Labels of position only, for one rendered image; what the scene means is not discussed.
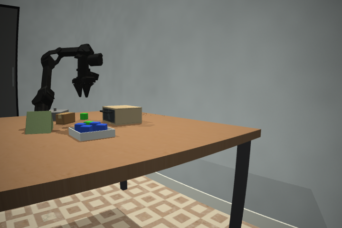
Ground brown cardboard box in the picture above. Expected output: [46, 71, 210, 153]
[56, 112, 75, 124]

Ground blue block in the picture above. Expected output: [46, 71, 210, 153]
[75, 123, 86, 133]
[96, 123, 107, 131]
[89, 122, 101, 132]
[80, 125, 93, 133]

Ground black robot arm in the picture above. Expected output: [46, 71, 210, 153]
[32, 44, 103, 111]

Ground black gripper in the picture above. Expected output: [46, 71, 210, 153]
[72, 66, 95, 97]

